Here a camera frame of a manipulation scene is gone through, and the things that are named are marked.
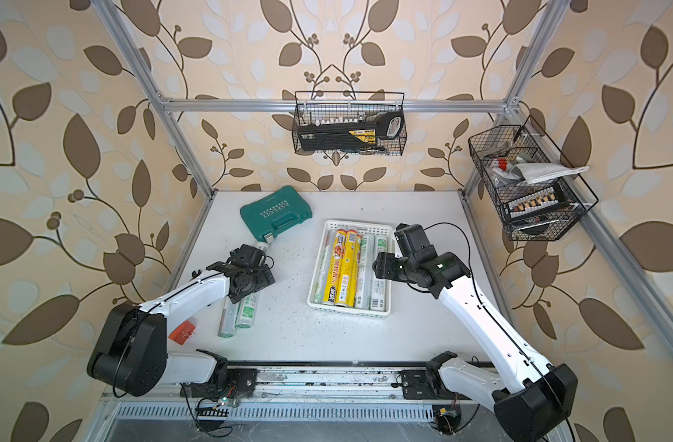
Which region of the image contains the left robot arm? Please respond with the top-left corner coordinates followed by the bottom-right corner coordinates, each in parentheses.
top-left (87, 242), bottom-right (275, 397)

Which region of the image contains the white plastic perforated basket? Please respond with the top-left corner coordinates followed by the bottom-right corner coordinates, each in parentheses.
top-left (307, 220), bottom-right (396, 319)

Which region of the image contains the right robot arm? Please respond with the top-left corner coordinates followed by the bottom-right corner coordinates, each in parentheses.
top-left (372, 252), bottom-right (578, 441)

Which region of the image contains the black wire basket back wall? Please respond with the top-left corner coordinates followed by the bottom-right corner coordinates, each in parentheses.
top-left (291, 90), bottom-right (407, 156)

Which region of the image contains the green plastic tool case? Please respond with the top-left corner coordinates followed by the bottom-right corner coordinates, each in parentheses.
top-left (240, 186), bottom-right (312, 243)

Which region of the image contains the yellow wrap roll chef label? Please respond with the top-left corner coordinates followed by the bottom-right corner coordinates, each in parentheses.
top-left (336, 229), bottom-right (361, 308)

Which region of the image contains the black wire basket wall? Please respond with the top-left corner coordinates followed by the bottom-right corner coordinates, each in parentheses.
top-left (468, 116), bottom-right (599, 241)
top-left (291, 90), bottom-right (407, 156)

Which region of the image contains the white text wrap roll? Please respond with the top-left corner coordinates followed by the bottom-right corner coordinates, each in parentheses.
top-left (235, 241), bottom-right (274, 329)

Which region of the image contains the yellow wrap roll group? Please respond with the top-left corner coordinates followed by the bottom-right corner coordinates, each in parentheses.
top-left (323, 228), bottom-right (347, 306)

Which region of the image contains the clear green label wrap roll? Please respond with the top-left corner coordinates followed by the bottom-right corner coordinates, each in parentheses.
top-left (355, 233), bottom-right (375, 309)

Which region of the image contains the black wire basket right wall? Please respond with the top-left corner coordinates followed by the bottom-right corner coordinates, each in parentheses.
top-left (468, 116), bottom-right (599, 241)

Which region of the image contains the red square block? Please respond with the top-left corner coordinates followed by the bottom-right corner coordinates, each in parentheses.
top-left (168, 318), bottom-right (196, 345)

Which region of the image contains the socket bit set tray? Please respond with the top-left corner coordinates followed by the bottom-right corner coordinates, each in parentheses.
top-left (505, 184), bottom-right (568, 220)

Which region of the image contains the black yellow hand saw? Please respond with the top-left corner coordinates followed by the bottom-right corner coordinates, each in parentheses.
top-left (292, 110), bottom-right (407, 155)

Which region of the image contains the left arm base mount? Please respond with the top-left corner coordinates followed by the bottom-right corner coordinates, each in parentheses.
top-left (180, 366), bottom-right (258, 399)

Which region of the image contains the white green wrap roll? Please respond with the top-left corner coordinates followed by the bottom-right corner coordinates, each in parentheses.
top-left (371, 235), bottom-right (388, 311)

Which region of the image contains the white paper sheet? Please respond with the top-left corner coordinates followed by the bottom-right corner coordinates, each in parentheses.
top-left (511, 162), bottom-right (590, 184)

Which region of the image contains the grape print wrap roll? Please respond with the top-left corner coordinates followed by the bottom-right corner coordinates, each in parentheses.
top-left (218, 298), bottom-right (240, 338)

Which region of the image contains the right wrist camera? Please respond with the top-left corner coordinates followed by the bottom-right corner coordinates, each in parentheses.
top-left (395, 224), bottom-right (438, 263)

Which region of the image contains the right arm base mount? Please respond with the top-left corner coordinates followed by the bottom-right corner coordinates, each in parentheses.
top-left (398, 369), bottom-right (439, 401)

